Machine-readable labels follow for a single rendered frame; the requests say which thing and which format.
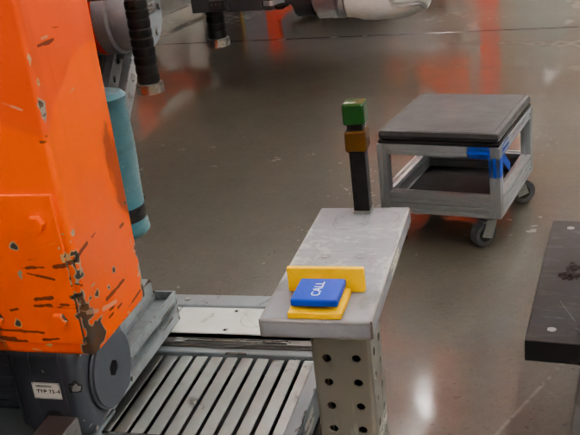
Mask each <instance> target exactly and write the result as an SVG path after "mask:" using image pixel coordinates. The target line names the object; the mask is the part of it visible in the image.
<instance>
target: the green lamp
mask: <svg viewBox="0 0 580 435"><path fill-rule="evenodd" d="M342 116H343V124H344V125H345V126H349V125H364V124H365V123H366V121H367V119H368V108H367V100H366V99H365V98H354V99H346V100H345V101H344V103H343V104H342Z"/></svg>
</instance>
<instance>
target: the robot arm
mask: <svg viewBox="0 0 580 435"><path fill-rule="evenodd" d="M430 3H431V0H191V5H192V13H193V14H194V13H206V12H219V11H225V12H228V13H230V12H235V11H251V10H274V9H285V7H287V6H288V5H292V6H293V10H294V13H295V14H296V15H297V16H318V17H319V18H320V19H322V18H346V17H355V18H360V19H363V20H385V19H393V18H400V17H404V16H410V15H413V14H416V13H419V12H420V11H423V10H425V9H427V8H428V7H429V5H430Z"/></svg>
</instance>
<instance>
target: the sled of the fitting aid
mask: <svg viewBox="0 0 580 435"><path fill-rule="evenodd" d="M153 294H154V296H153V298H152V299H151V300H150V301H149V302H148V303H147V304H146V305H145V306H144V308H143V309H142V310H141V312H140V313H139V314H138V315H137V316H136V318H135V319H134V320H133V322H132V323H131V324H130V325H129V327H128V328H127V329H126V330H125V331H124V335H125V336H126V338H127V340H128V343H129V349H130V356H131V368H130V373H131V376H134V377H135V380H134V381H131V380H130V383H129V386H128V388H127V389H126V391H125V394H124V395H126V393H127V392H128V391H129V389H130V387H131V386H132V385H133V383H134V382H135V381H136V379H137V377H138V376H139V375H140V373H141V372H142V371H143V370H144V368H145V367H146V366H147V364H148V363H149V361H150V360H151V358H152V357H153V356H154V354H155V353H156V351H157V350H158V349H159V348H160V347H161V345H162V344H163V342H164V341H165V339H166V338H167V336H168V335H169V334H170V332H171V331H172V329H173V328H174V327H175V326H176V325H177V323H178V322H179V320H180V313H179V308H178V303H177V298H176V293H175V291H153Z"/></svg>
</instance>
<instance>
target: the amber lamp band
mask: <svg viewBox="0 0 580 435"><path fill-rule="evenodd" d="M344 143H345V151H346V152H348V153H352V152H366V151H367V150H368V148H369V145H370V139H369V126H367V125H366V126H365V128H364V130H354V131H347V129H346V130H345V131H344Z"/></svg>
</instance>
